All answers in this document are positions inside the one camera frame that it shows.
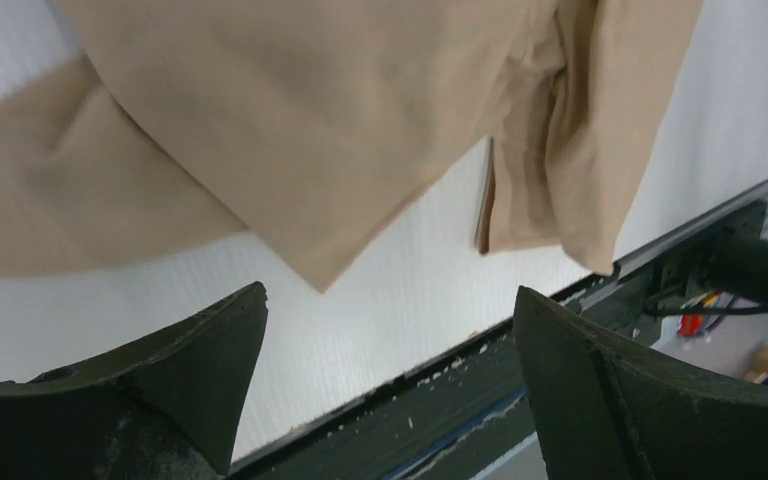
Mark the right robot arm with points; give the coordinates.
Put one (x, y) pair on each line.
(736, 266)

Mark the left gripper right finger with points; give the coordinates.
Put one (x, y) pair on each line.
(606, 407)

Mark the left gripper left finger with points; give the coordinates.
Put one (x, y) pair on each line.
(164, 406)

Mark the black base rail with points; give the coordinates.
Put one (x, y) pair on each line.
(469, 406)

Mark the beige t shirt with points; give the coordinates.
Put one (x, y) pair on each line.
(313, 124)

